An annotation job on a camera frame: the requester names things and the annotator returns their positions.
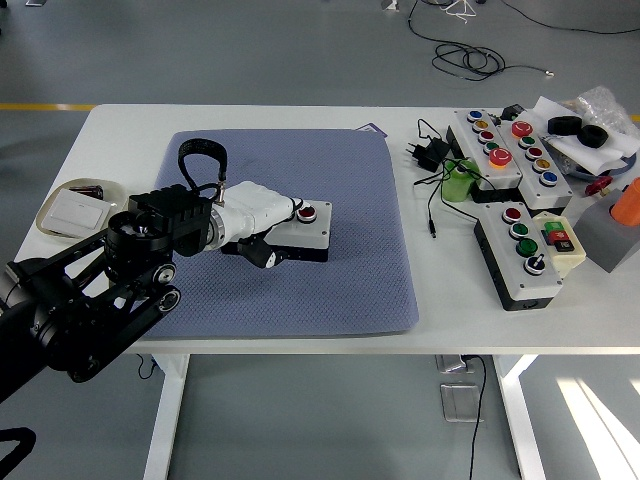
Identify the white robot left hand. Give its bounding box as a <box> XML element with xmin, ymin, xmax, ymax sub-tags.
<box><xmin>214</xmin><ymin>180</ymin><xmax>306</xmax><ymax>271</ymax></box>

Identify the white four-button control box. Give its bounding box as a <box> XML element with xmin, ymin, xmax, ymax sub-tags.
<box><xmin>219</xmin><ymin>198</ymin><xmax>334</xmax><ymax>265</ymax></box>

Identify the five-button box, lit stop button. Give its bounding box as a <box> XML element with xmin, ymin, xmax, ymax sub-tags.
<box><xmin>446</xmin><ymin>108</ymin><xmax>524</xmax><ymax>204</ymax></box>

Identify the five-button box, red mushroom button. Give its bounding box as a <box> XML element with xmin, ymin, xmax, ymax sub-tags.
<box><xmin>494</xmin><ymin>119</ymin><xmax>575</xmax><ymax>211</ymax></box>

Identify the grey-blue textured mat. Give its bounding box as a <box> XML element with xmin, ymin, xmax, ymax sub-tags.
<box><xmin>141</xmin><ymin>128</ymin><xmax>420</xmax><ymax>341</ymax></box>

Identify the white shallow tray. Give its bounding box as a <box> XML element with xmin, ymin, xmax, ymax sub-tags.
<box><xmin>35</xmin><ymin>177</ymin><xmax>126</xmax><ymax>240</ymax></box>

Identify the black power adapter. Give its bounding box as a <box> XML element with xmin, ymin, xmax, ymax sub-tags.
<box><xmin>404</xmin><ymin>137</ymin><xmax>451</xmax><ymax>174</ymax></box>

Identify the white table leg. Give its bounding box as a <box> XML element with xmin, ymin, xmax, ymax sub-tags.
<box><xmin>142</xmin><ymin>353</ymin><xmax>191</xmax><ymax>480</ymax></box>
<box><xmin>492</xmin><ymin>354</ymin><xmax>546</xmax><ymax>480</ymax></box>

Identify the grey under-table socket box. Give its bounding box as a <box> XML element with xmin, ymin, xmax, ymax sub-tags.
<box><xmin>434</xmin><ymin>354</ymin><xmax>476</xmax><ymax>374</ymax></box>

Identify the metal floor socket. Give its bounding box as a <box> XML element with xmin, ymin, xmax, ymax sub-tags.
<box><xmin>438</xmin><ymin>382</ymin><xmax>485</xmax><ymax>424</ymax></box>

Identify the black robot body part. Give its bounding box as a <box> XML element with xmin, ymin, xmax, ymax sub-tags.
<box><xmin>0</xmin><ymin>426</ymin><xmax>37</xmax><ymax>474</ymax></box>

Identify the red knob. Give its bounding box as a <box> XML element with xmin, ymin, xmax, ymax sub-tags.
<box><xmin>585</xmin><ymin>175</ymin><xmax>614</xmax><ymax>197</ymax></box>

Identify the grey block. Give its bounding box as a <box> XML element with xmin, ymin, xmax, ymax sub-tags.
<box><xmin>572</xmin><ymin>187</ymin><xmax>640</xmax><ymax>274</ymax></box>

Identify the clear bubble wrap bag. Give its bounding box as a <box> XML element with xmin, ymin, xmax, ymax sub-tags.
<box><xmin>559</xmin><ymin>85</ymin><xmax>636</xmax><ymax>139</ymax></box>

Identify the orange cylinder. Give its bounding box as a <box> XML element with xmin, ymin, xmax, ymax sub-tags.
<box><xmin>608</xmin><ymin>177</ymin><xmax>640</xmax><ymax>225</ymax></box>

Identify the blue plate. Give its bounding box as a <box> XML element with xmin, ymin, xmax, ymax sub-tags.
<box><xmin>549</xmin><ymin>139</ymin><xmax>639</xmax><ymax>179</ymax></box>

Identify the black adapter cord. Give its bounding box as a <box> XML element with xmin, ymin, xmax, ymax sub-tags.
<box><xmin>413</xmin><ymin>118</ymin><xmax>481</xmax><ymax>239</ymax></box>

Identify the thin black under-table cable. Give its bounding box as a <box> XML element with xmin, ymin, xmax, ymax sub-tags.
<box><xmin>135</xmin><ymin>353</ymin><xmax>159</xmax><ymax>380</ymax></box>

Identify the four-button box, selector switch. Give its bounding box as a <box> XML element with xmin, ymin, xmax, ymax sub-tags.
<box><xmin>473</xmin><ymin>201</ymin><xmax>565</xmax><ymax>312</ymax></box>

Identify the white floor cord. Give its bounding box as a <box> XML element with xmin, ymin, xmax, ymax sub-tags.
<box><xmin>438</xmin><ymin>0</ymin><xmax>479</xmax><ymax>24</ymax></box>

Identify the black hanging power cable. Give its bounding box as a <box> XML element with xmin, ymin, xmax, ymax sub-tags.
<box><xmin>462</xmin><ymin>354</ymin><xmax>489</xmax><ymax>480</ymax></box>

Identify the black foam ring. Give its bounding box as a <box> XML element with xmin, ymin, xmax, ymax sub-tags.
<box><xmin>547</xmin><ymin>115</ymin><xmax>584</xmax><ymax>136</ymax></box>
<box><xmin>577</xmin><ymin>124</ymin><xmax>607</xmax><ymax>149</ymax></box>

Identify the cream switch box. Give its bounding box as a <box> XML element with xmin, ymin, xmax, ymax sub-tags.
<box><xmin>531</xmin><ymin>210</ymin><xmax>587</xmax><ymax>280</ymax></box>

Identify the coiled black floor cable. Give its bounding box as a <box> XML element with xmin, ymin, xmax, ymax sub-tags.
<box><xmin>407</xmin><ymin>0</ymin><xmax>555</xmax><ymax>81</ymax></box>

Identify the long black floor cable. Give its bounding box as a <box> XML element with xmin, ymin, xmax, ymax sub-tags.
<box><xmin>499</xmin><ymin>0</ymin><xmax>640</xmax><ymax>35</ymax></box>

